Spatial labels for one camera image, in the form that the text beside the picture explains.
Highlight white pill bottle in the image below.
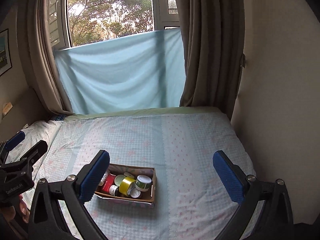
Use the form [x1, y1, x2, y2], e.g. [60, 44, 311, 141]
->
[99, 171, 109, 186]

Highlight yellow packing tape roll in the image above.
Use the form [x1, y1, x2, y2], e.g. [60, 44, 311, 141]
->
[119, 177, 136, 197]

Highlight framed wall picture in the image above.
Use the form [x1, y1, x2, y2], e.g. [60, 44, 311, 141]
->
[0, 29, 12, 76]

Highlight brown right curtain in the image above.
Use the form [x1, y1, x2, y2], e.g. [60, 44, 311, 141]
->
[176, 0, 245, 118]

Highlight silver lidded brown jar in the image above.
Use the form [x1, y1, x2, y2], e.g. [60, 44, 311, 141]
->
[130, 188, 142, 199]

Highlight black and white small jar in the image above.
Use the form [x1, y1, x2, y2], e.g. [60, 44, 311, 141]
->
[108, 185, 119, 197]

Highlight red cardboard carton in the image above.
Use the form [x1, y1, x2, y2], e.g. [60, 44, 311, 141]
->
[99, 173, 116, 194]

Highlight light blue hanging cloth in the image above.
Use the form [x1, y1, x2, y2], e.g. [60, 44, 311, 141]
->
[54, 28, 185, 114]

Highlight beige left curtain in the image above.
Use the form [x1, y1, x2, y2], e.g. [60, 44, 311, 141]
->
[17, 0, 73, 114]

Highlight open cardboard box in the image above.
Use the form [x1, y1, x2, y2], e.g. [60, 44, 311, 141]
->
[94, 164, 156, 208]

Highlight white earbuds case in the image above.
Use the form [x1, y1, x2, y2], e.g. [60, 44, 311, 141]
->
[123, 172, 135, 179]

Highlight window with frame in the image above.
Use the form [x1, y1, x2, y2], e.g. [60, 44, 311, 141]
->
[48, 0, 180, 50]

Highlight pale green lidded jar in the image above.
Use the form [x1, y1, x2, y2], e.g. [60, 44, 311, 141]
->
[114, 174, 126, 187]

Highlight person's left hand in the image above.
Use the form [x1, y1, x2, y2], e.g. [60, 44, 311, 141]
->
[0, 194, 30, 224]

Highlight green labelled white jar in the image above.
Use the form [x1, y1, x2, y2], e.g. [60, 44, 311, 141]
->
[135, 175, 152, 192]

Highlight checked floral bed sheet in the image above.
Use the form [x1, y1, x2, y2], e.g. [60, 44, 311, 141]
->
[22, 110, 264, 240]

